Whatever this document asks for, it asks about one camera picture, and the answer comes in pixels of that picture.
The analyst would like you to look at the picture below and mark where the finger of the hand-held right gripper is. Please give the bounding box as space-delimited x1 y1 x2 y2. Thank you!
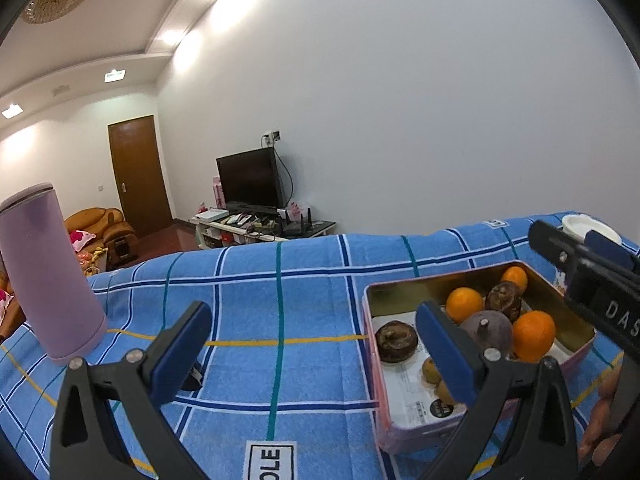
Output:
528 219 588 281
585 229 640 281

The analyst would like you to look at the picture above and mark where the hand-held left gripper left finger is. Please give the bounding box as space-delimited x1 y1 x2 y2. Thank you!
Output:
50 301 213 480

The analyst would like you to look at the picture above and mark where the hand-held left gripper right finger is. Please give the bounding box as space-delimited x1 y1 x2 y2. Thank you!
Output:
415 301 581 480

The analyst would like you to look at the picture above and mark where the white paper cup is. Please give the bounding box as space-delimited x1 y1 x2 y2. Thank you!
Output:
554 214 623 295

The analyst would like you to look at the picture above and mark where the orange tangerine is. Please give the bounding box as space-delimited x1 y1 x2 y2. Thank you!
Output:
501 266 529 293
512 311 557 362
446 286 485 323

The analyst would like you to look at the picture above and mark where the purple passion fruit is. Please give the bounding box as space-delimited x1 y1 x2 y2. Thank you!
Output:
460 310 514 356

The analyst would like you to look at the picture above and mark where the pink tin box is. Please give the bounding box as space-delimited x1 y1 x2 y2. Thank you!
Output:
362 261 597 455

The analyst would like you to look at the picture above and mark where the person's right hand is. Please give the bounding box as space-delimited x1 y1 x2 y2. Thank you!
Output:
577 362 626 467

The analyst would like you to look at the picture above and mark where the white printed packet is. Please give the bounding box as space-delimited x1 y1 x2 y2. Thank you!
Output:
547 335 576 363
382 310 468 428

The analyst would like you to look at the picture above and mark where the blue plaid blanket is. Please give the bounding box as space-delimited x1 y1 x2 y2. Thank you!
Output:
0 210 640 480

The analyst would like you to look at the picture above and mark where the pink floral cushion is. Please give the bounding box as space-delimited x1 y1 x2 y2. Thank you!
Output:
67 230 97 252

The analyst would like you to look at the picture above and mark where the purple bottle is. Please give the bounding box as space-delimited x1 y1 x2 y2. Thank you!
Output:
0 182 107 366

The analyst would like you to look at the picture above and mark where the orange leather sofa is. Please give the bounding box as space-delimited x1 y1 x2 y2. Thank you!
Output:
64 207 138 266

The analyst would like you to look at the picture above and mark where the white television stand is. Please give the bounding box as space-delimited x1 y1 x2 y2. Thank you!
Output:
190 212 337 251

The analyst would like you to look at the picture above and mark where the black router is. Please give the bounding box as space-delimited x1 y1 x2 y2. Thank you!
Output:
287 207 316 233

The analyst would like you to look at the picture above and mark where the dark brown door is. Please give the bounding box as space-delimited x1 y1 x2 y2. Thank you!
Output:
107 115 175 238

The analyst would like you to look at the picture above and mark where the black television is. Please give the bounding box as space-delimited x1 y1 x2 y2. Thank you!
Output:
216 147 280 211

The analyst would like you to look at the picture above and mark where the black cable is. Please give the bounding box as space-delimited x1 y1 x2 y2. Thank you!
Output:
275 144 297 208

